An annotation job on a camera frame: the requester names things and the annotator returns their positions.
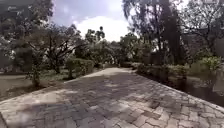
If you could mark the low green hedge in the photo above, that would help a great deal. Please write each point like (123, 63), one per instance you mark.
(80, 66)
(160, 70)

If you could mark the red brick path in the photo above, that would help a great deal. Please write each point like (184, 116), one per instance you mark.
(110, 100)

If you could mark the building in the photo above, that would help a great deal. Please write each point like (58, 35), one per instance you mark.
(200, 41)

